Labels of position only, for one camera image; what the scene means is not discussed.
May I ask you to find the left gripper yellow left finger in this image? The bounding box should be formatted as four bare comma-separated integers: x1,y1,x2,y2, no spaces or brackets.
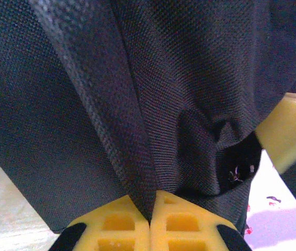
49,195,151,251

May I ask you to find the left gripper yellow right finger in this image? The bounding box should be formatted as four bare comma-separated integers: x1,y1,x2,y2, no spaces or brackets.
149,190,252,251

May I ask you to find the black fabric backpack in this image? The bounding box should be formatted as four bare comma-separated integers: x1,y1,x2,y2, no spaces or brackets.
0,0,296,237

